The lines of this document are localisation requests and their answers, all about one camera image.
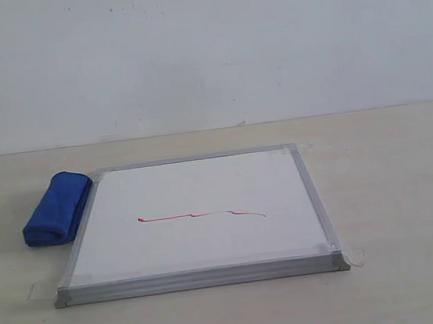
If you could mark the clear tape corner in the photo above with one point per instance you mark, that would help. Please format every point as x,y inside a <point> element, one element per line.
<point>305,148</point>
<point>354,256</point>
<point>43,291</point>

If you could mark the clear tape front right corner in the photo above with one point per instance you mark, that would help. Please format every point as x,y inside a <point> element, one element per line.
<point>354,256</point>

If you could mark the white board with aluminium frame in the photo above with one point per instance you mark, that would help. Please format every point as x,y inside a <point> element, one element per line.
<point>199,222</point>

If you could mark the clear tape back right corner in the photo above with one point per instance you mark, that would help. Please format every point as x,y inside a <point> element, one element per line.
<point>305,148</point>

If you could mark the clear tape front left corner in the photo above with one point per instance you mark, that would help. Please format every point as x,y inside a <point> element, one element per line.
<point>43,291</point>

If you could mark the blue cloth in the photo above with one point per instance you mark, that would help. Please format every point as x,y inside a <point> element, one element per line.
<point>56,218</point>

